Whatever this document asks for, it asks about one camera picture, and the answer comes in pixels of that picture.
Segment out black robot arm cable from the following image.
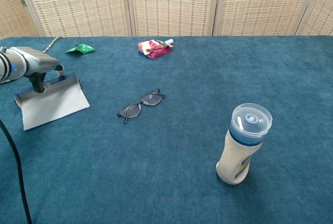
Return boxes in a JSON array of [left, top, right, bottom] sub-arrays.
[[0, 118, 33, 224]]

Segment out woven bamboo folding screen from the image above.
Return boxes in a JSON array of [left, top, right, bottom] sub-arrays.
[[0, 0, 333, 40]]

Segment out black framed eyeglasses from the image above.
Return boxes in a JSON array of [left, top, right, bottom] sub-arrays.
[[116, 88, 167, 125]]

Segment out blue felt table cover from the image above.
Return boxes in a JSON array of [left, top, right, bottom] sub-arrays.
[[0, 35, 333, 224]]

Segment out green triangular snack packet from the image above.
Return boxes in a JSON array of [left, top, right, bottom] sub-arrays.
[[65, 43, 96, 54]]

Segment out red spouted drink pouch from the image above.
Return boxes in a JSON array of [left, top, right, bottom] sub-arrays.
[[137, 38, 174, 60]]

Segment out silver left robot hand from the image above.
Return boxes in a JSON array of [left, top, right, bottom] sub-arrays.
[[9, 46, 65, 94]]

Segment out beige braided rope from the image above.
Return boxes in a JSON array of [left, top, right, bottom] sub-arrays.
[[41, 36, 62, 54]]

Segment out navy blue glasses case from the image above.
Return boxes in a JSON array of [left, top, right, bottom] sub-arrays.
[[14, 72, 91, 131]]

